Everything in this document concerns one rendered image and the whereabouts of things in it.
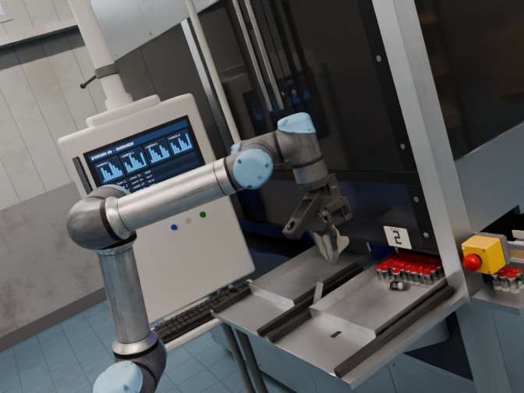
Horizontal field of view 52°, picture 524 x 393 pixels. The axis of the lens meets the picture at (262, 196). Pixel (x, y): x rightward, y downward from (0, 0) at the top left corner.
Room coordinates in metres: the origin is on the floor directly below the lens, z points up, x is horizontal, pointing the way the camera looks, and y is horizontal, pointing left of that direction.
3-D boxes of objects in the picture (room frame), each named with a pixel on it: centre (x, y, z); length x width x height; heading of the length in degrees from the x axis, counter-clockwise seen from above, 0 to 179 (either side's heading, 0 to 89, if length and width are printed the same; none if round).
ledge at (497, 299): (1.19, -0.50, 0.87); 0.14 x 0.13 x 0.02; 118
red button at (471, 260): (1.16, -0.42, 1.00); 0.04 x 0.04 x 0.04; 28
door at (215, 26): (1.86, -0.07, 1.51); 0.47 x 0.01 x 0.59; 28
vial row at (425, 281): (1.39, -0.31, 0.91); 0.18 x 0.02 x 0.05; 29
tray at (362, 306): (1.35, -0.23, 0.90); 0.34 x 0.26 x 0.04; 119
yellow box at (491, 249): (1.18, -0.46, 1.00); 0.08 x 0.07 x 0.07; 118
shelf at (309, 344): (1.46, -0.09, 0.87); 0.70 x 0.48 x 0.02; 28
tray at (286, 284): (1.64, -0.07, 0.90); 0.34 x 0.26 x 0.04; 118
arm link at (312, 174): (1.21, -0.12, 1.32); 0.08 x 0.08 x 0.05
